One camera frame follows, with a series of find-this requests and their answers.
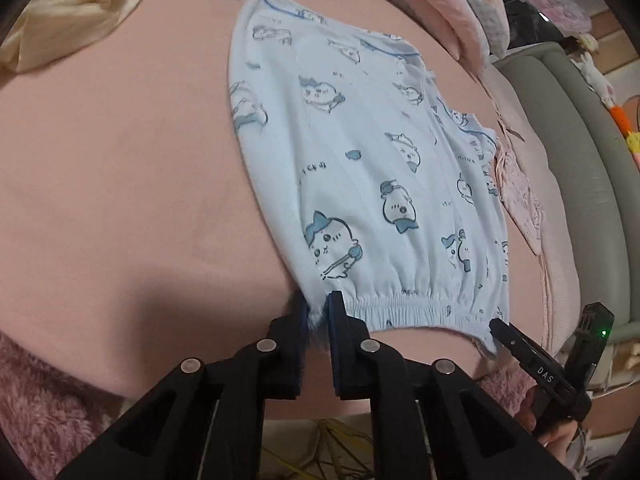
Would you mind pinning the yellow plush toy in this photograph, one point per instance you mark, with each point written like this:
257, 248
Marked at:
634, 141

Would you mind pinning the pale yellow garment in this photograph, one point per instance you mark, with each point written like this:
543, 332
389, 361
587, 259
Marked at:
65, 10

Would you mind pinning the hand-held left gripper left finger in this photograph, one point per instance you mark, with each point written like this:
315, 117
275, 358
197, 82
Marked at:
300, 330

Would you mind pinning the orange carrot plush toy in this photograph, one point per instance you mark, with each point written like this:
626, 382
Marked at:
621, 119

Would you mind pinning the small beige plush toy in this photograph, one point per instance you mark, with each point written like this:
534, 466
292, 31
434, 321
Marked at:
587, 42

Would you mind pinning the person's right hand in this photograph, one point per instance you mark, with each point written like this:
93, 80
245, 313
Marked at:
555, 442

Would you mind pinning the grey-green padded headboard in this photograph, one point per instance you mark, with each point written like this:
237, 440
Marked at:
575, 135

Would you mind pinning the pink bed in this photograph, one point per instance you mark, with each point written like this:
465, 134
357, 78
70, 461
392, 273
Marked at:
125, 185

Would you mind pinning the pink folded duvet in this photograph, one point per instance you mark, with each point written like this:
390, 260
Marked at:
450, 10

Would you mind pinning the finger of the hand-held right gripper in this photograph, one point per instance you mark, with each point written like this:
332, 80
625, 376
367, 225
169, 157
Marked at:
515, 342

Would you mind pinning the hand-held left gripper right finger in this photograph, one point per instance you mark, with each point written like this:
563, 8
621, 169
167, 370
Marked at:
336, 340

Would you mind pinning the pink fluffy rug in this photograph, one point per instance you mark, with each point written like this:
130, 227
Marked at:
40, 410

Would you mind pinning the light blue printed pants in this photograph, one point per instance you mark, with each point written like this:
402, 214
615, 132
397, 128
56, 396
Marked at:
350, 160

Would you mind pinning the pink printed folded garment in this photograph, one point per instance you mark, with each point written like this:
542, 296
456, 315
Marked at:
520, 200

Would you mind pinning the white bunny plush toy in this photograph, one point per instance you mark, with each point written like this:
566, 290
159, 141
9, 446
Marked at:
597, 80

